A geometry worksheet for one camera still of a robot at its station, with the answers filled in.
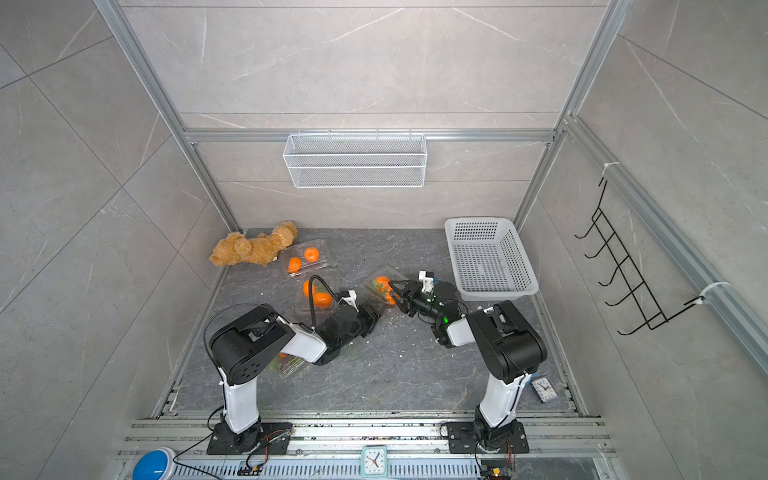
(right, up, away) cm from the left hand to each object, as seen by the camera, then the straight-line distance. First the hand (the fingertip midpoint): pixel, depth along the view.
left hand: (392, 303), depth 90 cm
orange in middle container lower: (-22, +1, +2) cm, 22 cm away
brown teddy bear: (-52, +17, +8) cm, 55 cm away
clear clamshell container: (-36, +17, +19) cm, 44 cm away
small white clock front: (-4, -34, -21) cm, 40 cm away
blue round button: (-56, -35, -21) cm, 70 cm away
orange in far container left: (-35, +12, +14) cm, 39 cm away
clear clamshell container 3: (-30, -17, -12) cm, 37 cm away
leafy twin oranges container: (-4, +5, +6) cm, 9 cm away
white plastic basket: (+37, +14, +20) cm, 45 cm away
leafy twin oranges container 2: (-29, -15, -11) cm, 35 cm away
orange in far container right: (-29, +15, +17) cm, 37 cm away
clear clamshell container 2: (-29, 0, +3) cm, 29 cm away
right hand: (0, +5, -3) cm, 6 cm away
